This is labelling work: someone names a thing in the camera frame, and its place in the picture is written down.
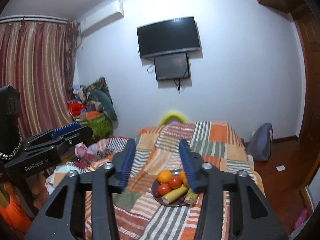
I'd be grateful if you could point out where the green storage box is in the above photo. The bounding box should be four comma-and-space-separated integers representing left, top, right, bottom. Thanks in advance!
79, 113, 113, 142

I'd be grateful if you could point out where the mint green bowl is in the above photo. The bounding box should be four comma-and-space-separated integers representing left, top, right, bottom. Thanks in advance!
55, 165, 81, 173

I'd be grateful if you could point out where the large black wall television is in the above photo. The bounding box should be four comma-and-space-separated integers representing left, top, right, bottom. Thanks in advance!
137, 16, 201, 58

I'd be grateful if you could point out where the brown wooden door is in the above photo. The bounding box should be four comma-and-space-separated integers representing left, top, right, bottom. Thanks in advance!
293, 5, 319, 144

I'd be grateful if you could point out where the pink rabbit toy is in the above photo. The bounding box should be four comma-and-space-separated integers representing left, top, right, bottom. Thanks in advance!
74, 142, 87, 159

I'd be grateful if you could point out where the checkered floral quilt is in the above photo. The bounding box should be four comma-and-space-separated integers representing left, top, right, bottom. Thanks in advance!
46, 135, 130, 188

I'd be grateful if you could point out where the purple round plate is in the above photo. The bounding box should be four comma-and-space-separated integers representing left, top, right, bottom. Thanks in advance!
151, 170, 199, 207

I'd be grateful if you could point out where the yellow corn cob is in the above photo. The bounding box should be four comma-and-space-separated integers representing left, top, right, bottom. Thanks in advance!
162, 185, 188, 204
184, 189, 198, 205

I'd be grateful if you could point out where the red tomato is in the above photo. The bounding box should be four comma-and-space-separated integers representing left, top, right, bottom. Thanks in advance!
157, 183, 171, 196
168, 176, 183, 190

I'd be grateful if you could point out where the striped brown curtain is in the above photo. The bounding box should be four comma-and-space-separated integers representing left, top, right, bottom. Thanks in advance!
1, 20, 79, 138

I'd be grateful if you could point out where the large orange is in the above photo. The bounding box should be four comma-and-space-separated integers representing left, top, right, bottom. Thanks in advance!
178, 170, 188, 187
157, 170, 173, 184

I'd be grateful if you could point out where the red tomato front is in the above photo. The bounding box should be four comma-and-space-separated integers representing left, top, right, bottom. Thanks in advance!
168, 176, 183, 190

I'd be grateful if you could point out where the striped patchwork blanket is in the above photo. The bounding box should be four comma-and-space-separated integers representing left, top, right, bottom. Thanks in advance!
83, 121, 266, 240

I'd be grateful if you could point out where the blue grey backpack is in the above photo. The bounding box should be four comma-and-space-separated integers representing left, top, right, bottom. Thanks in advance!
246, 123, 273, 162

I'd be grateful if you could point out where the red plastic bag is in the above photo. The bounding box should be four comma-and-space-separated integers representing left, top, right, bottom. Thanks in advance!
67, 100, 86, 117

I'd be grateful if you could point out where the white air conditioner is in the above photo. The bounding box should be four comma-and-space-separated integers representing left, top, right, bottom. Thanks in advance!
80, 0, 124, 36

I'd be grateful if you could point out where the small black wall monitor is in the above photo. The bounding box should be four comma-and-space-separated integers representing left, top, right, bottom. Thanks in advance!
154, 53, 190, 81

